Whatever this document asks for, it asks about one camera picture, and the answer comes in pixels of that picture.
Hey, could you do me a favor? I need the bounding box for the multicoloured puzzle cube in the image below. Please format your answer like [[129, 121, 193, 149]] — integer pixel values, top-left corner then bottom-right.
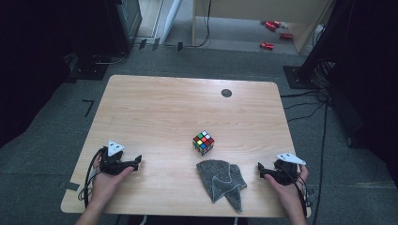
[[191, 129, 216, 157]]

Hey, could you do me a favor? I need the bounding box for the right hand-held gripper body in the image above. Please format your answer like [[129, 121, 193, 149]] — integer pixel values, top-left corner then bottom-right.
[[272, 152, 307, 186]]

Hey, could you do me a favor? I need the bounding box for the black floor plate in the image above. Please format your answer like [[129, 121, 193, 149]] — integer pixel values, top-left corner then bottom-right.
[[67, 52, 109, 82]]

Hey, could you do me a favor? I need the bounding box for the grey cloth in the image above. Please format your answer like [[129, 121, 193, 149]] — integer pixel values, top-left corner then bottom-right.
[[195, 159, 248, 214]]

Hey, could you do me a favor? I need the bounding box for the long black floor cable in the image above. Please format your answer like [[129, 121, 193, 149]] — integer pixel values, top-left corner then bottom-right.
[[312, 102, 329, 225]]

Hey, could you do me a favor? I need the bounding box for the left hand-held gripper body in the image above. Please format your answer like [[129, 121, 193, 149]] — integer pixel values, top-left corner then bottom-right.
[[99, 140, 132, 176]]

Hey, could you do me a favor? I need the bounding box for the black cabinet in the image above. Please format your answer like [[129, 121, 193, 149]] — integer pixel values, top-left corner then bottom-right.
[[104, 0, 144, 55]]

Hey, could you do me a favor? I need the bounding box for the grey tape piece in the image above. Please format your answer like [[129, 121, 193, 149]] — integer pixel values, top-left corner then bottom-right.
[[59, 181, 81, 192]]

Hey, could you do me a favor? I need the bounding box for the hand-held gripper cable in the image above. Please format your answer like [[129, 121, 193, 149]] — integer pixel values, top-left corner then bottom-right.
[[281, 165, 314, 218], [78, 146, 106, 209]]

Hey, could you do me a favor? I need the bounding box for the dark curtain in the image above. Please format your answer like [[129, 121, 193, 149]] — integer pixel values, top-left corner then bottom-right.
[[298, 0, 398, 179], [0, 0, 109, 149]]

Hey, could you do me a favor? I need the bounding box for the coiled cable bundle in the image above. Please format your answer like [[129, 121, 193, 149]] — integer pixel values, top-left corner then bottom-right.
[[311, 60, 337, 90]]

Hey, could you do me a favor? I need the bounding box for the left hand-held gripper cable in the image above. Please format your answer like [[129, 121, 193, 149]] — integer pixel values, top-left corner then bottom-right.
[[78, 146, 106, 209]]

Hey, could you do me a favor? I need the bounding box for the white panel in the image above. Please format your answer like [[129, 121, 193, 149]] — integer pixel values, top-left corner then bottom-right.
[[161, 0, 183, 45]]

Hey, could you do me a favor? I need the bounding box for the right hand-held gripper cable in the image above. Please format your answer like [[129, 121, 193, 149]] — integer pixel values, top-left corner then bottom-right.
[[281, 165, 314, 218]]

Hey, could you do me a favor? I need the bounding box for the person's dark clothing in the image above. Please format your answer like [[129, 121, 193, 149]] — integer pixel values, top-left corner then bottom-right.
[[128, 215, 250, 225]]

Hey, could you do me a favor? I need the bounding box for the black looped floor cable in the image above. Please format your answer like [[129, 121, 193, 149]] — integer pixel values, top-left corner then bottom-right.
[[92, 51, 130, 66]]

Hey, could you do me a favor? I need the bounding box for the person's left hand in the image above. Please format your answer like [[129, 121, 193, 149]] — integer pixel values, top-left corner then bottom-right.
[[90, 154, 135, 205]]

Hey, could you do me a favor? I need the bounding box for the black stand base plate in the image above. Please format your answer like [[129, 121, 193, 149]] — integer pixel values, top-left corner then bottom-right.
[[283, 65, 317, 90]]

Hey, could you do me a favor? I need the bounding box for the black hanging cable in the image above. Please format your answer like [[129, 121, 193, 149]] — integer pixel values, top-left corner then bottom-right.
[[162, 0, 212, 49]]

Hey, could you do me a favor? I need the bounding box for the person's right hand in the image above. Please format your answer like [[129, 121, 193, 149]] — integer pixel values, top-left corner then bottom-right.
[[264, 165, 310, 207]]

